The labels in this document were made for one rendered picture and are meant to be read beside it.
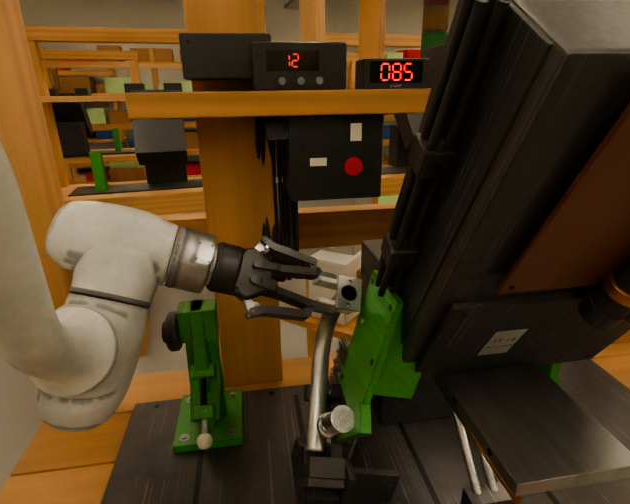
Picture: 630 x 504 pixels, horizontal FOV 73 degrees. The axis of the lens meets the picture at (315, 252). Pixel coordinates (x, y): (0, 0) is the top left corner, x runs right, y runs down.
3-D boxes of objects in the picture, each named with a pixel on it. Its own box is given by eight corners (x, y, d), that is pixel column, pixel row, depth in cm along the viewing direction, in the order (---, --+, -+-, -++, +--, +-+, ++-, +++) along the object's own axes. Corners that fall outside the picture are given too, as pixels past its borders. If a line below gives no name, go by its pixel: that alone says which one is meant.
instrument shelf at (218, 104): (630, 108, 80) (636, 85, 78) (128, 119, 67) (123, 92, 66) (543, 105, 103) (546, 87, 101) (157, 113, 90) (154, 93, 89)
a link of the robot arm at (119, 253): (178, 228, 67) (156, 310, 64) (71, 200, 63) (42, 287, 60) (182, 212, 57) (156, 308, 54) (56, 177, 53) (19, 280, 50)
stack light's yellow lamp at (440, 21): (451, 31, 83) (454, 5, 82) (427, 31, 83) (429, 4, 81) (440, 34, 88) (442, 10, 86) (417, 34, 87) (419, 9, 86)
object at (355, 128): (381, 197, 79) (385, 113, 74) (291, 202, 77) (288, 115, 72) (364, 184, 91) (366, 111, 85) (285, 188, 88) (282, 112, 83)
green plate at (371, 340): (404, 431, 65) (451, 310, 59) (353, 427, 63) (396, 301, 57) (381, 384, 75) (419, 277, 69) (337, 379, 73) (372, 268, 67)
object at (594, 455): (638, 484, 50) (645, 464, 49) (512, 504, 48) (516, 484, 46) (472, 320, 86) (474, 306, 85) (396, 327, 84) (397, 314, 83)
